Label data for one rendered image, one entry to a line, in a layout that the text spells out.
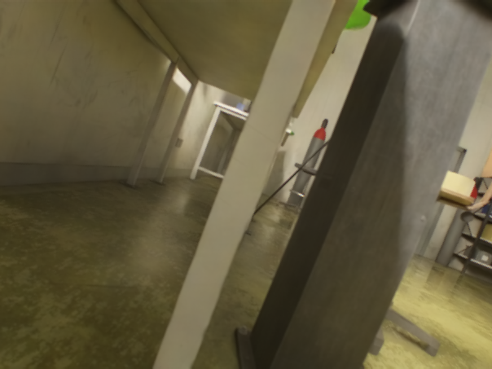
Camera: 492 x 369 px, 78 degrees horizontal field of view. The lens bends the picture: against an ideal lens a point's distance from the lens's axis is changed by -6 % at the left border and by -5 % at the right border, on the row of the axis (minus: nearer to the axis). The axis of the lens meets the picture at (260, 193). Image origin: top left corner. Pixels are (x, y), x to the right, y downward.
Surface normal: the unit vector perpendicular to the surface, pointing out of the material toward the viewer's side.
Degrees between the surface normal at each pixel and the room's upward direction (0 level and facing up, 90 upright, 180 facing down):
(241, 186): 90
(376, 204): 90
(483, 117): 90
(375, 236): 90
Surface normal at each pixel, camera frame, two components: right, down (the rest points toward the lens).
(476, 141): -0.03, 0.07
